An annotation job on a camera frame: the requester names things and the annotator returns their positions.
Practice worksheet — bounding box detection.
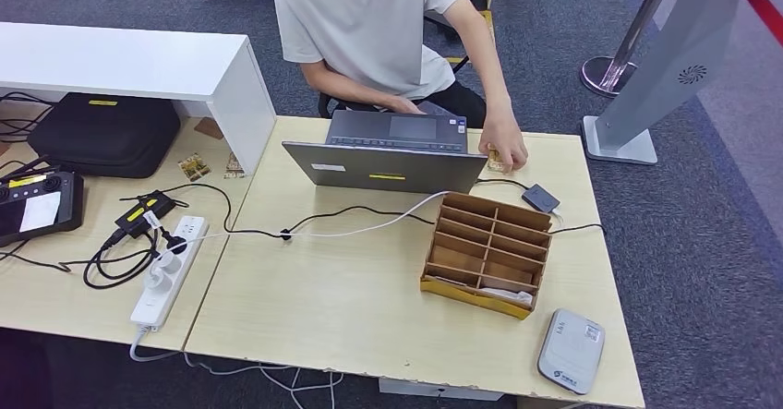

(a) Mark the grey kiosk stand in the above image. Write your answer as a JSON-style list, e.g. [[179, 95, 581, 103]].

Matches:
[[581, 0, 744, 166]]

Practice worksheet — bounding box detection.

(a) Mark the brown cardboard piece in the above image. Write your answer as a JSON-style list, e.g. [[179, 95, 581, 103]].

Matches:
[[194, 115, 224, 140]]

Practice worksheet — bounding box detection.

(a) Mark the black cable bundle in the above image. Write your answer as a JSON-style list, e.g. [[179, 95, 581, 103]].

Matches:
[[0, 90, 55, 144]]

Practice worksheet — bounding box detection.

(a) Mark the person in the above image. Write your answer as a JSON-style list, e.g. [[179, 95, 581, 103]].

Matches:
[[272, 0, 529, 174]]

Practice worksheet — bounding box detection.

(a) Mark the white paper slip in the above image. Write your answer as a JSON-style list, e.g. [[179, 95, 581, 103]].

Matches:
[[478, 286, 535, 307]]

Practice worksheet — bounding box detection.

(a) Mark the white under-desk bracket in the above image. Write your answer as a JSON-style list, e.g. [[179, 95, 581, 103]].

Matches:
[[379, 377, 506, 403]]

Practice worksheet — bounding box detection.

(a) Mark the person's right hand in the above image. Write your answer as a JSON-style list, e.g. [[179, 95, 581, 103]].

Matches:
[[385, 97, 423, 115]]

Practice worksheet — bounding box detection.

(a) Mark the white charging cable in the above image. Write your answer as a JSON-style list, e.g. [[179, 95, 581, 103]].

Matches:
[[160, 191, 452, 256]]

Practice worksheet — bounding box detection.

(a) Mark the white power strip cord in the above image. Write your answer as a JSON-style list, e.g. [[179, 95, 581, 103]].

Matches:
[[127, 326, 345, 409]]

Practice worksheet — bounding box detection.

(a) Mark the small black box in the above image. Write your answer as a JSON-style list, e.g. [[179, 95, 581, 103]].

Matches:
[[521, 183, 561, 215]]

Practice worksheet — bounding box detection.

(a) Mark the black adapter with yellow label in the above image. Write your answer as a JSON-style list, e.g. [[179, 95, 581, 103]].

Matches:
[[114, 189, 177, 239]]

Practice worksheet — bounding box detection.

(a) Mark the black handheld controller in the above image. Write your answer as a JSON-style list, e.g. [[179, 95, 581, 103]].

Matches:
[[0, 172, 84, 248]]

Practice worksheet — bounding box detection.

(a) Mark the chrome stanchion pole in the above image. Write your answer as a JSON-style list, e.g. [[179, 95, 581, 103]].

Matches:
[[579, 0, 681, 99]]

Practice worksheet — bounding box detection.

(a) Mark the cardboard slot organizer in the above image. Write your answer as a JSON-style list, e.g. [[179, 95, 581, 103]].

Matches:
[[419, 191, 554, 322]]

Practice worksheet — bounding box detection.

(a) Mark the white desk shelf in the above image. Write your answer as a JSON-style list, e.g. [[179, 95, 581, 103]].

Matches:
[[0, 21, 278, 177]]

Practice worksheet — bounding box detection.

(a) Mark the black power plug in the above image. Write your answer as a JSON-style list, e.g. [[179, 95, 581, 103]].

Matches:
[[160, 228, 187, 257]]

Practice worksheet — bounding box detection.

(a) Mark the coiled black cable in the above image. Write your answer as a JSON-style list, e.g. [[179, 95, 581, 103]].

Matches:
[[0, 227, 162, 291]]

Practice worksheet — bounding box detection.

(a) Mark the person's left hand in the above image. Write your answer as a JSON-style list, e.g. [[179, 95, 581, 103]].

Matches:
[[477, 109, 529, 174]]

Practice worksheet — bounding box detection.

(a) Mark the thin black cable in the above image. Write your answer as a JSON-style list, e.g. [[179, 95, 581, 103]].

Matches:
[[548, 223, 608, 237], [476, 177, 528, 192]]

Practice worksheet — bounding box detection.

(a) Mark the white power strip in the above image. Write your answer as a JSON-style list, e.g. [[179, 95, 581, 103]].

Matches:
[[129, 215, 211, 332]]

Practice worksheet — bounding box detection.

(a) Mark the white power plug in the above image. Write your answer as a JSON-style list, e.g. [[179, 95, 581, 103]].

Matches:
[[144, 268, 173, 295], [157, 253, 184, 277]]

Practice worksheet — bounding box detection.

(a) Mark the long black cable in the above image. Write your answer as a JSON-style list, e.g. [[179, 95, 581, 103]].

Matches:
[[117, 183, 437, 242]]

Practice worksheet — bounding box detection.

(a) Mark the black carrying case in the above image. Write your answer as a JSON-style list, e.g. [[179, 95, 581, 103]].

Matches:
[[27, 92, 182, 180]]

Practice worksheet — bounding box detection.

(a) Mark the grey laptop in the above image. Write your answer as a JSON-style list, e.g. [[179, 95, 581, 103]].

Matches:
[[281, 110, 489, 196]]

